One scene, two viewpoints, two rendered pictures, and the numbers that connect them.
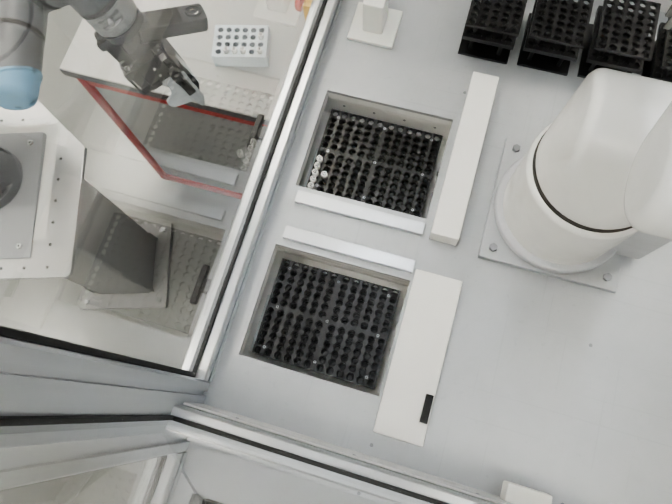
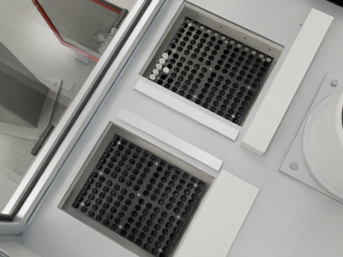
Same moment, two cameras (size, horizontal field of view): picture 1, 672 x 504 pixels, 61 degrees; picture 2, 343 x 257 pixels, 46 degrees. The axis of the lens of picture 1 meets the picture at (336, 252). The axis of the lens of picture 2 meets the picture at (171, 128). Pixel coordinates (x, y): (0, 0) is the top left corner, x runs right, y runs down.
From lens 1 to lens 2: 20 cm
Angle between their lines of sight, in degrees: 4
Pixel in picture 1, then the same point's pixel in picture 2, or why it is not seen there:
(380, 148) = (218, 57)
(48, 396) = not seen: outside the picture
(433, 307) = (228, 206)
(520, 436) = not seen: outside the picture
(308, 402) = not seen: outside the picture
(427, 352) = (214, 243)
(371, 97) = (219, 13)
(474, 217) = (283, 135)
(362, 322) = (168, 202)
